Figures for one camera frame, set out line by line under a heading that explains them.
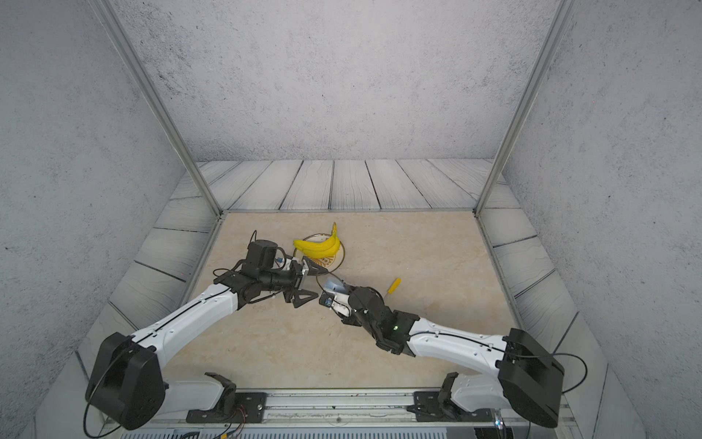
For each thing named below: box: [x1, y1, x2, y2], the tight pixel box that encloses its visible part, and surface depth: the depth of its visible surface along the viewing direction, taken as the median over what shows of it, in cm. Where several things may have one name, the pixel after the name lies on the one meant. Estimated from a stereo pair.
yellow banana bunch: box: [293, 222, 341, 259], surface depth 105 cm
